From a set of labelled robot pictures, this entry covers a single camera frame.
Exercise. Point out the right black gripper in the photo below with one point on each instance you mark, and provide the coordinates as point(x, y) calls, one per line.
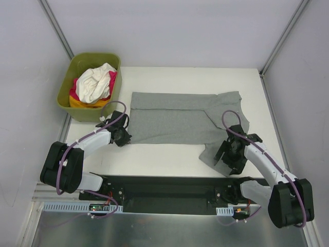
point(225, 156)

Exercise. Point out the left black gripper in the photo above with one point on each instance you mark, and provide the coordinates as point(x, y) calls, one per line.
point(125, 137)

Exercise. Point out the grey t shirt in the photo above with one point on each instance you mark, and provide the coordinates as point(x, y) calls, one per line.
point(189, 119)

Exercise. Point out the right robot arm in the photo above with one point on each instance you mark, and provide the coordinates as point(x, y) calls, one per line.
point(288, 199)

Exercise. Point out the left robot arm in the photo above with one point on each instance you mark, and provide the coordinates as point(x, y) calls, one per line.
point(63, 167)

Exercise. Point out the yellow t shirt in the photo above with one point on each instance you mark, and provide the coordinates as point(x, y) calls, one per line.
point(76, 103)

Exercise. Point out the white t shirt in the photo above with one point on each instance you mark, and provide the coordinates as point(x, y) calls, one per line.
point(97, 73)

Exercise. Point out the pink t shirt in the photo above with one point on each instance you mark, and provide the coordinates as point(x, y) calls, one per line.
point(74, 90)

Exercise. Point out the green plastic bin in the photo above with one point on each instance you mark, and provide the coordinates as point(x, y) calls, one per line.
point(79, 64)

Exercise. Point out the right slotted cable duct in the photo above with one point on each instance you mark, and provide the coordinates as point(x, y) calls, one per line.
point(225, 211)

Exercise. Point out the slotted cable duct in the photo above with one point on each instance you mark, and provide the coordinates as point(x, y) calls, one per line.
point(225, 211)
point(81, 207)

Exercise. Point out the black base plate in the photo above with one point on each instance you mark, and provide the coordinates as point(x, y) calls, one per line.
point(170, 195)

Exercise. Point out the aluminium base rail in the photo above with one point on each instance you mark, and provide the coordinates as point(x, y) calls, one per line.
point(45, 193)

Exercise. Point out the left slotted cable duct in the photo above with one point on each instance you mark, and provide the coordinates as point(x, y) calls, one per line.
point(81, 207)

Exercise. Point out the left aluminium frame post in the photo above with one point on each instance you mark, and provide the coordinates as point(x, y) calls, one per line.
point(56, 27)

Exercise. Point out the aluminium frame post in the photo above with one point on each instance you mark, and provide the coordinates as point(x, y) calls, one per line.
point(56, 27)
point(303, 4)

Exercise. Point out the right aluminium frame post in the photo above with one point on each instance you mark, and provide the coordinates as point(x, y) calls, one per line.
point(303, 4)

